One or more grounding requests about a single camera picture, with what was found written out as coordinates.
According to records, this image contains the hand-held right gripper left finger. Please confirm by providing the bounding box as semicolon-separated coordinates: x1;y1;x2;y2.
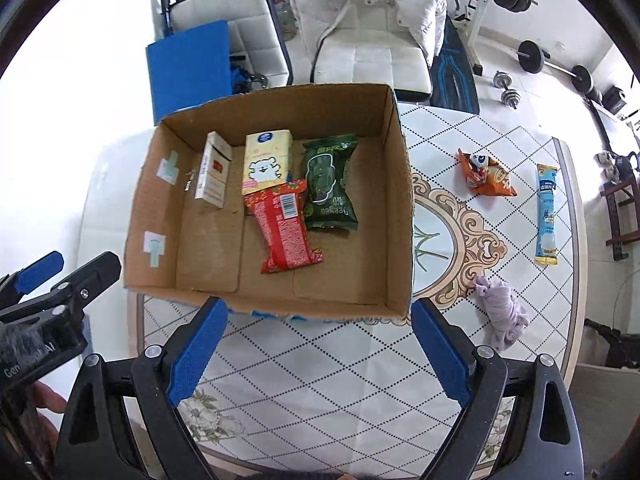
52;296;231;480

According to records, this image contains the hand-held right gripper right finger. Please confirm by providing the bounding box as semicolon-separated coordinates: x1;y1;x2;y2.
410;297;587;480

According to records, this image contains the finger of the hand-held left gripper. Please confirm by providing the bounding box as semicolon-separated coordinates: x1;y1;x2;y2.
0;251;123;323
0;251;66;307

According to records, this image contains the purple cloth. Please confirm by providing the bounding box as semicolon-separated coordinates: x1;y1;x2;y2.
472;275;531;352

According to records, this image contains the cardboard box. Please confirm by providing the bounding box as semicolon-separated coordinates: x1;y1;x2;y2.
122;82;416;323

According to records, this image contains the blue stick packet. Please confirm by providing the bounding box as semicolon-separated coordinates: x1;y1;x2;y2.
534;162;568;267

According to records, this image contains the orange snack packet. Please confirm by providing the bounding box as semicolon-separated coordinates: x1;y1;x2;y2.
457;148;517;198

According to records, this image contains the person's left hand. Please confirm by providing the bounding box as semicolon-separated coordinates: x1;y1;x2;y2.
32;382;69;414

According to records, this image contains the red snack packet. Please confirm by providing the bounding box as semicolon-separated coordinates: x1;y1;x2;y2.
243;179;324;275

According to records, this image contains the white cigarette pack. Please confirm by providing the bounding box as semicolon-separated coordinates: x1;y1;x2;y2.
192;131;233;209

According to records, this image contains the grey seat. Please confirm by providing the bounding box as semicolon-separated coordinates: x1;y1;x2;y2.
569;364;640;480

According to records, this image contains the yellow bear print tissue pack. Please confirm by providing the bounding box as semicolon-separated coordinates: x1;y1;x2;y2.
241;129;293;197

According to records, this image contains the green snack packet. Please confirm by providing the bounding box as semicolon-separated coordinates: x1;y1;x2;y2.
301;133;361;232

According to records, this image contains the blue board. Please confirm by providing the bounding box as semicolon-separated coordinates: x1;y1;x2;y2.
146;20;232;124

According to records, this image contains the brown wooden rack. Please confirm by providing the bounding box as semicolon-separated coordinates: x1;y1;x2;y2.
599;175;640;261

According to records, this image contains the blue bag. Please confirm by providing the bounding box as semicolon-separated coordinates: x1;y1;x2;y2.
229;62;268;95

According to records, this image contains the black air pump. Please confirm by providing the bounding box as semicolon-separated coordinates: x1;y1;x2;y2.
159;0;177;37

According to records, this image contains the black and blue weight bench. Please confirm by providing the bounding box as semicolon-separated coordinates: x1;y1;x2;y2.
431;16;481;116

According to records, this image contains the white leather chair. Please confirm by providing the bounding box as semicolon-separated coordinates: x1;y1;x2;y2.
311;30;434;103
160;0;294;96

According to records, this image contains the short barbell with black plates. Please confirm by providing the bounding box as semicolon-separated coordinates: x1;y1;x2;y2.
516;40;594;94

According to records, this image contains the clear glass jar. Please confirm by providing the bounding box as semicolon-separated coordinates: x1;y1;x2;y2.
277;0;297;41

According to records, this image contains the white barbell rack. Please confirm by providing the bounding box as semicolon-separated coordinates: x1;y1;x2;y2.
462;0;502;77

